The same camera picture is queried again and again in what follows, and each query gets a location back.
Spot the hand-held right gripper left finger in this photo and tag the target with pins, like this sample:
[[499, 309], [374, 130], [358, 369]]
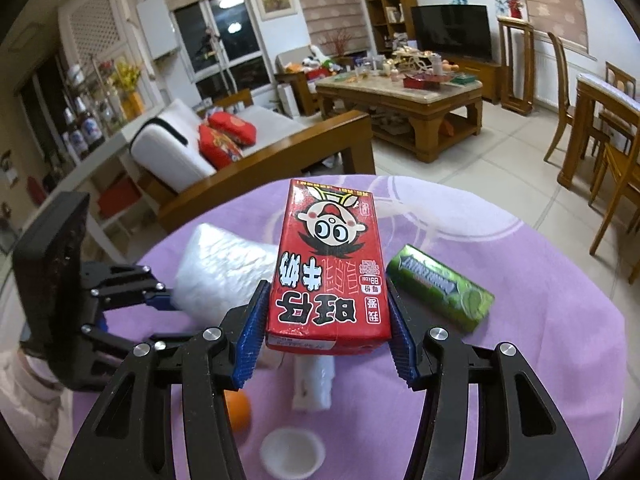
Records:
[[252, 335]]

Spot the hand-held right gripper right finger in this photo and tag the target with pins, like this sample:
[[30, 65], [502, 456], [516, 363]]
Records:
[[402, 345]]

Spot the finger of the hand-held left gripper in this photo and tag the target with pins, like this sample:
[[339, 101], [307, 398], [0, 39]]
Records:
[[125, 285], [120, 341]]

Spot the white bubble-wrap bag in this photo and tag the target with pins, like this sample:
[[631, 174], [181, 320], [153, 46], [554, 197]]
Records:
[[220, 270]]

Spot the red milk carton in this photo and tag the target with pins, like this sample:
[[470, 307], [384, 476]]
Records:
[[325, 260]]

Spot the person's left forearm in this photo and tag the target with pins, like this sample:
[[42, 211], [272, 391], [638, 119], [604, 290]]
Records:
[[30, 380]]

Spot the green chewing gum box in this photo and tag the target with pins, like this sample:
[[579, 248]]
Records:
[[440, 285]]

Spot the orange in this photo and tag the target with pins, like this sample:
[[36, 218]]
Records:
[[237, 410]]

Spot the white small packet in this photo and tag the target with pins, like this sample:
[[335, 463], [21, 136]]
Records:
[[312, 385]]

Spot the red storage box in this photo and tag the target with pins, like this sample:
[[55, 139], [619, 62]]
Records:
[[120, 197]]

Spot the white counter shelf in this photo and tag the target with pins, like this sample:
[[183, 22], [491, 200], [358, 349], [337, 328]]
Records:
[[85, 175]]

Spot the purple tablecloth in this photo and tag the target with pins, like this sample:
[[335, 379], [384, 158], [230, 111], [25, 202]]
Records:
[[500, 385]]

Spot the small white paper cup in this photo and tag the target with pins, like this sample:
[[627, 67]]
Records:
[[290, 452]]

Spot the brown beer bottle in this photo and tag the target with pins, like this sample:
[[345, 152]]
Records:
[[92, 127], [74, 135]]

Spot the red cushion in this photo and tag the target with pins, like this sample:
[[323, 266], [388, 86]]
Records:
[[220, 147], [235, 127]]

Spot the wooden sofa with white cushions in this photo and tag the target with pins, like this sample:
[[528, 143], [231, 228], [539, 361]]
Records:
[[300, 145]]

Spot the yellow artificial flowers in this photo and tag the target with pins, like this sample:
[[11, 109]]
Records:
[[125, 80]]

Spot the white lattice cabinet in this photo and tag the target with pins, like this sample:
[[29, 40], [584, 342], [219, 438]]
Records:
[[95, 25]]

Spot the wooden coffee table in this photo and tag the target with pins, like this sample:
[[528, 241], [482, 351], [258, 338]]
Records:
[[400, 95]]

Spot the wooden armchair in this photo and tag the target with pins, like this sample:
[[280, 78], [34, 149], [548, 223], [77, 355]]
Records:
[[292, 85]]

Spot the red tray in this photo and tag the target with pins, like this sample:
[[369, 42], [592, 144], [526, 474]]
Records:
[[420, 81]]

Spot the dark glass window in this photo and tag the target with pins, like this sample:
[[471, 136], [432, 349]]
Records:
[[240, 45]]

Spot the flat green box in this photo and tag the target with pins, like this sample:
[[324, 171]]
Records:
[[467, 79]]

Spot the wooden television stand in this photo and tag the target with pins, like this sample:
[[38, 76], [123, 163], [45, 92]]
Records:
[[480, 80]]

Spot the wooden dining chair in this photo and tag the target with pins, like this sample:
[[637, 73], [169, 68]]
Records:
[[562, 75], [620, 80], [617, 170]]

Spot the white plush toy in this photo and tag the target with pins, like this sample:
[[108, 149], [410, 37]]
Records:
[[317, 57]]

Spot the wooden dining table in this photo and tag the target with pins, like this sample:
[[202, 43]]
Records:
[[580, 110]]

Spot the white radiator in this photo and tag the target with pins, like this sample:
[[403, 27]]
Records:
[[550, 80]]

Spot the tall wooden plant stand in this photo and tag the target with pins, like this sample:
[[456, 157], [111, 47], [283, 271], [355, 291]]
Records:
[[515, 60]]

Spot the black television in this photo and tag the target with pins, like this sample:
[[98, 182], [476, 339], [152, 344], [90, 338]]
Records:
[[450, 32]]

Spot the beige patterned roller blind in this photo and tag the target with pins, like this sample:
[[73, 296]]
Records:
[[325, 5], [550, 5]]

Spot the wooden bookshelf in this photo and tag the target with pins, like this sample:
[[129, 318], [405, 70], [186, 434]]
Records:
[[407, 5]]

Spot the red flower vase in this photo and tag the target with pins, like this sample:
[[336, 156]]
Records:
[[514, 7]]

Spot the white wall boiler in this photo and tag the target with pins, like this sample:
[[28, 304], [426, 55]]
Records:
[[157, 27]]

